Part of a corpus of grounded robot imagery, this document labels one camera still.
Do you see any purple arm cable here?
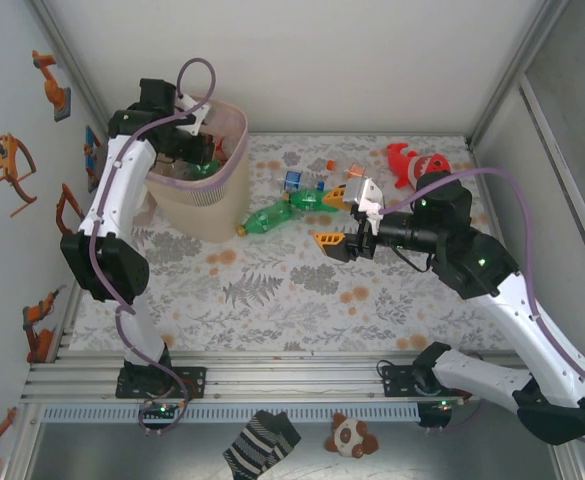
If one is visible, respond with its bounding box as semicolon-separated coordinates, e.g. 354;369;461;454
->
89;58;218;436
379;167;585;451

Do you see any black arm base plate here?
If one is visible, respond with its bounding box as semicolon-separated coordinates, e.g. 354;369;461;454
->
381;363;473;400
115;366;208;400

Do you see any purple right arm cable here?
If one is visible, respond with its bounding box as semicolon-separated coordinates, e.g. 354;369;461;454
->
379;167;585;451

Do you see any blue orange wall sticker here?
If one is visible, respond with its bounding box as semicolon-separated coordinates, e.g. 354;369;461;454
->
84;124;104;194

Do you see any clear bottle orange label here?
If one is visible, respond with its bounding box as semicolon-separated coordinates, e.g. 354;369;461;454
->
325;158;368;182

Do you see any red shark plush toy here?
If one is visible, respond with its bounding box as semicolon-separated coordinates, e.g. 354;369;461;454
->
387;142;461;190

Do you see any brown white panda plush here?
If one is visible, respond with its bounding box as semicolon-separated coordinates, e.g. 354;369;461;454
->
324;412;381;459

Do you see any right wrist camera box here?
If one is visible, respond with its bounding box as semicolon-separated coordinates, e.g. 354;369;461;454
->
344;177;387;222

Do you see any aluminium enclosure frame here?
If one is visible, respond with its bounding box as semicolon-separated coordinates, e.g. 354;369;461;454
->
1;0;585;480

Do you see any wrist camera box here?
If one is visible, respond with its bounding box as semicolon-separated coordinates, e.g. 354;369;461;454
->
174;93;212;135
344;177;387;222

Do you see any green soda bottle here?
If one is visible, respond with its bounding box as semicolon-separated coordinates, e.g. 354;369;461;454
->
284;187;336;212
235;203;297;238
179;158;223;180

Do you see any white slotted cable duct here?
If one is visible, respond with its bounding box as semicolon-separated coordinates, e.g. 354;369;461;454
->
41;403;421;423

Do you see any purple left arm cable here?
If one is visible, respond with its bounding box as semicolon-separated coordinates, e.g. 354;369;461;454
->
89;58;218;436

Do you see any black white striped sock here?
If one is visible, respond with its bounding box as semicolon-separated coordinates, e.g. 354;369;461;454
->
221;409;303;479

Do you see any beige ribbed bin pink liner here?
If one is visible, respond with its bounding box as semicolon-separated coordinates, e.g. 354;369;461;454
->
144;95;251;245

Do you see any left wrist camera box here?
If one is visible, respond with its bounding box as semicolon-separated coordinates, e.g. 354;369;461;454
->
174;93;212;135

